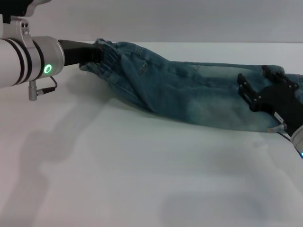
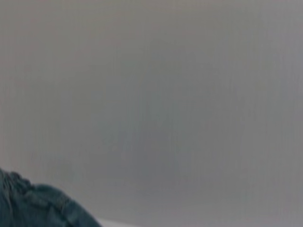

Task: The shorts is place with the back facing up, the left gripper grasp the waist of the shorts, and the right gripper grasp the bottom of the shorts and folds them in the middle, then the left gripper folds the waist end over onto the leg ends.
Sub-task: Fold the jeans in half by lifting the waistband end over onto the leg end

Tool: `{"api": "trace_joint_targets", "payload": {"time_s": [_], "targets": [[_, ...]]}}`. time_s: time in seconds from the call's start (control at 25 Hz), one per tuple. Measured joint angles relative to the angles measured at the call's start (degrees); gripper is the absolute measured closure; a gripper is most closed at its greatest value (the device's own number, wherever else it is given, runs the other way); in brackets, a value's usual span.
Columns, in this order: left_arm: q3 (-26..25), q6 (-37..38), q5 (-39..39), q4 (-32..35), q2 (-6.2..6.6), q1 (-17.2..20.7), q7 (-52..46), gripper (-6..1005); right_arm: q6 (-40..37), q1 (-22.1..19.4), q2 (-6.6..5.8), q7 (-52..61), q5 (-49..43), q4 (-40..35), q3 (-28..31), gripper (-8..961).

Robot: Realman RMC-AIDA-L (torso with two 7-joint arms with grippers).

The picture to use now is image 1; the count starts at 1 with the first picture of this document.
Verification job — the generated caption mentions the blue denim shorts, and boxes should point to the blue denim shorts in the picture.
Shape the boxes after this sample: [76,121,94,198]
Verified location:
[79,37,303,133]

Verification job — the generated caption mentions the right arm cable with plug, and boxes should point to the right arm cable with plug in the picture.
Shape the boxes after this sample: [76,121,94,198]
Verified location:
[267,124,303,156]

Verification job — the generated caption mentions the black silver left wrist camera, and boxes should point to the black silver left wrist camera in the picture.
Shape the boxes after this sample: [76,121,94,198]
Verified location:
[0,0,52,24]

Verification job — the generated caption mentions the left arm cable with plug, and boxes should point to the left arm cable with plug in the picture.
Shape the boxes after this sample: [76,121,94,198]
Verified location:
[28,75,59,101]

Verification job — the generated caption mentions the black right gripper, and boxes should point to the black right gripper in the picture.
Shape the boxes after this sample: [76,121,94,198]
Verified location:
[237,65,303,137]

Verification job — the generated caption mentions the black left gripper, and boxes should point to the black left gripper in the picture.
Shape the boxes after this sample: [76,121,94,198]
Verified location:
[58,39,107,67]

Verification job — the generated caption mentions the arm cable with plug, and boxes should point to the arm cable with plug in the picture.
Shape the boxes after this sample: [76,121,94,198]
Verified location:
[267,124,303,156]
[28,75,59,101]

